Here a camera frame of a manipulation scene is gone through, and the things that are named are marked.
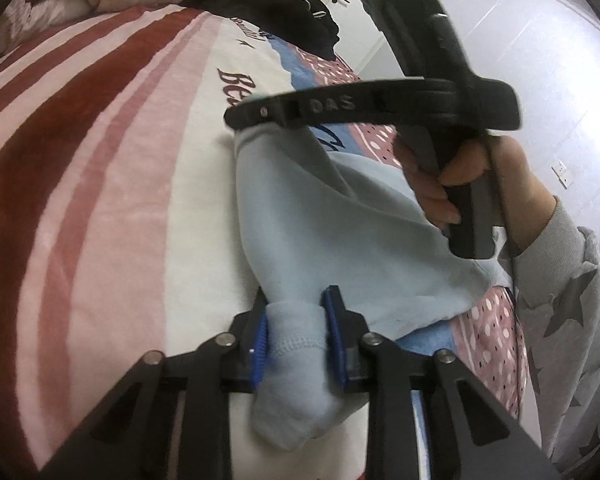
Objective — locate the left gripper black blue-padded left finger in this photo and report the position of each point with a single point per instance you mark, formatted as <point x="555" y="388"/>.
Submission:
<point x="168" y="417"/>

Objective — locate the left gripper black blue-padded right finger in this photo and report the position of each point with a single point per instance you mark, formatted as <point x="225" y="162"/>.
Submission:
<point x="428" y="416"/>

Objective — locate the light blue pants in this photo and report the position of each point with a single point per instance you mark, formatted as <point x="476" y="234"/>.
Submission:
<point x="309" y="219"/>

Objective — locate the grey star-print sleeve forearm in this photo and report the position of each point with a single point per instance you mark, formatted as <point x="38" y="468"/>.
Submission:
<point x="558" y="280"/>

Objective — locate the white door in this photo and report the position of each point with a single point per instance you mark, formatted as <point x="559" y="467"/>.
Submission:
<point x="362" y="46"/>

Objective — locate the black clothes pile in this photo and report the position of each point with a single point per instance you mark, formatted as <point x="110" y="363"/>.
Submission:
<point x="307" y="24"/>

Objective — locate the striped dotted fleece blanket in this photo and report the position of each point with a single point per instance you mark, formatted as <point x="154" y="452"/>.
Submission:
<point x="118" y="228"/>

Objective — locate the white wall socket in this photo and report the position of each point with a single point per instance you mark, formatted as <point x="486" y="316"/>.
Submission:
<point x="563" y="174"/>

